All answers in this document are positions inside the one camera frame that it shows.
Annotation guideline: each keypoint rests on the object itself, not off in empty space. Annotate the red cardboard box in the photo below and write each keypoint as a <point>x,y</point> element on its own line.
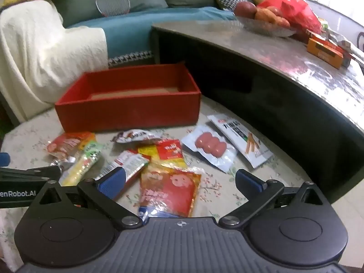
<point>128,111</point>

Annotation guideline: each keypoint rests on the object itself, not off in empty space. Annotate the glass fruit bowl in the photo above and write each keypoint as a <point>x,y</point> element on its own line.
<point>256,28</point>

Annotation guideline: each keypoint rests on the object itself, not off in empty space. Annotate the white red snack packet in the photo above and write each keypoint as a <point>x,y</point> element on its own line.
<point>130,162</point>

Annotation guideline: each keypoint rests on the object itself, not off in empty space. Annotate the green yellow snack packet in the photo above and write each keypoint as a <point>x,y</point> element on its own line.
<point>85,159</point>

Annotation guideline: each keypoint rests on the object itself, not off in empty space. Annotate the large red snack packet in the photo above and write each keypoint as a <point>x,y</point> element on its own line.
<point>170,187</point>

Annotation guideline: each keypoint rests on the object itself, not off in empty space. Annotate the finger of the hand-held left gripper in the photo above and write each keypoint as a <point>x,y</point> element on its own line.
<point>3,159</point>
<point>34,172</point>

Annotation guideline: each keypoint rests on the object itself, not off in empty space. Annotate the grey marble coffee table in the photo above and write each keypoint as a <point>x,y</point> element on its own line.
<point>284,62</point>

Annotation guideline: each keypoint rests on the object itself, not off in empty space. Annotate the red apple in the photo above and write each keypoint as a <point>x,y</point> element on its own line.
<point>245,9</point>

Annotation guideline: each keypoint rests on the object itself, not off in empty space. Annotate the red plastic bag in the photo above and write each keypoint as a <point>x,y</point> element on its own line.
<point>295,8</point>

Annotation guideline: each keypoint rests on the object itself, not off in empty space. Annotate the brown white snack packet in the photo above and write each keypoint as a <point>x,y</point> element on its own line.
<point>133,136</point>

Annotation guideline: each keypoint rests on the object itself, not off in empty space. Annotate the white blanket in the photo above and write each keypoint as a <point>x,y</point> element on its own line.
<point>42,57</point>

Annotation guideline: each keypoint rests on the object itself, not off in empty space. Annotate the silver blue snack packet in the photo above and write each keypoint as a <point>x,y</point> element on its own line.
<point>143,213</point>

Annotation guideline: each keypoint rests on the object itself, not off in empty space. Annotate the floral table cloth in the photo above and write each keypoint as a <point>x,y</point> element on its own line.
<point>221,182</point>

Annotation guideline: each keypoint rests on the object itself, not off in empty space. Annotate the orange carton box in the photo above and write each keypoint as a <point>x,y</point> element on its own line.
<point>324,52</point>

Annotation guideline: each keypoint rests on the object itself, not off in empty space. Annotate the teal sofa cover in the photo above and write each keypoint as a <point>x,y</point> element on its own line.
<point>136,31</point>

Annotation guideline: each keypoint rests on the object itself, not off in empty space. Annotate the orange fruit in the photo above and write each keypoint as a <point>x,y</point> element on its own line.
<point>277,10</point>
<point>264,15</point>
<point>283,22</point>

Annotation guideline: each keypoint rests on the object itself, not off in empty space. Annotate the red orange snack packet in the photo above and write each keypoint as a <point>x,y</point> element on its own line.
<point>65,145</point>

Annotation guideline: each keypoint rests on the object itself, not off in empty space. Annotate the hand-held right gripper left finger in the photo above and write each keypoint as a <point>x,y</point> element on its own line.
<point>111,182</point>

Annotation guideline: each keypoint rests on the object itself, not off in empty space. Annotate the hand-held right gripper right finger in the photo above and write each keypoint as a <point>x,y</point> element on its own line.
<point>248,180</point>

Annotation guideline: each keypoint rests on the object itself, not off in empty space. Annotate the red yellow snack packet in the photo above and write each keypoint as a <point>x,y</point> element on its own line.
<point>169,150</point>

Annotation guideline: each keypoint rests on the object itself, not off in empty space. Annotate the pink sausage packet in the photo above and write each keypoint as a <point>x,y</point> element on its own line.
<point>212,145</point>

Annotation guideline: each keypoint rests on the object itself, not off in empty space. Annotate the white stick snack packet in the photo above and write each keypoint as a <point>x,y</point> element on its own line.
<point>244,142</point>

